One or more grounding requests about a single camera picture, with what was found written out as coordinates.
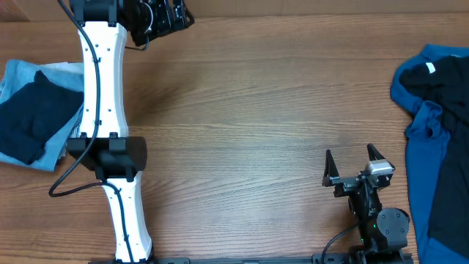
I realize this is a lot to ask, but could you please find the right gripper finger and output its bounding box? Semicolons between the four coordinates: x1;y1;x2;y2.
322;150;340;186
366;143;385;161

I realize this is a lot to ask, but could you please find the dark navy t-shirt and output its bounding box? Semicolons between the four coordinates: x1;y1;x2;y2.
1;71;61;165

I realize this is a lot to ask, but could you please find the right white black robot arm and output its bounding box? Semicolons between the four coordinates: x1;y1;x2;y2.
311;144;414;264

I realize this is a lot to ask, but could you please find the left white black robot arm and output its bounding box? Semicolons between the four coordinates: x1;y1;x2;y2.
65;0;194;263

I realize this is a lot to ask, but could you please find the blue t-shirt at right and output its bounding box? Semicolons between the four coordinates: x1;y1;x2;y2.
389;43;469;264

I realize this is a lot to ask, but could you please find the black t-shirt at right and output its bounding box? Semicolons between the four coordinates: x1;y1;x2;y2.
398;55;469;260

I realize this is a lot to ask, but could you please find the folded light blue cloth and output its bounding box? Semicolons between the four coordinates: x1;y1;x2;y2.
1;59;84;172

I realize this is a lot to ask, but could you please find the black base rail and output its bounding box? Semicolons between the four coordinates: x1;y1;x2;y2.
87;251;415;264

